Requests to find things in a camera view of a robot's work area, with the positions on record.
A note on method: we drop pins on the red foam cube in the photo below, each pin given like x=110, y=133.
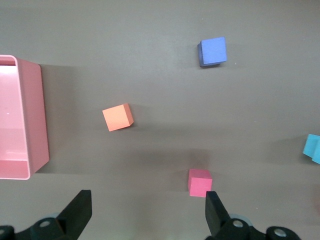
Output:
x=200, y=183

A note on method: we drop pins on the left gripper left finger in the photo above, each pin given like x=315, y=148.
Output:
x=65, y=222

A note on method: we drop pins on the orange foam cube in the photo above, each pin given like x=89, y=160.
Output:
x=117, y=117

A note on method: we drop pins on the light blue foam cube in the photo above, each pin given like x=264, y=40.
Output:
x=311, y=146
x=317, y=160

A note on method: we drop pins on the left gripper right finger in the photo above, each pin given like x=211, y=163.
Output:
x=226, y=227

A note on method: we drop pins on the pink plastic bin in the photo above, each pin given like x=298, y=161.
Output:
x=17, y=112

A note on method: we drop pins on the brown table cover mat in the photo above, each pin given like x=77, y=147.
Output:
x=160, y=87

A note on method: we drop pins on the purple foam cube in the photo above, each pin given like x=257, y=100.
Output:
x=213, y=51

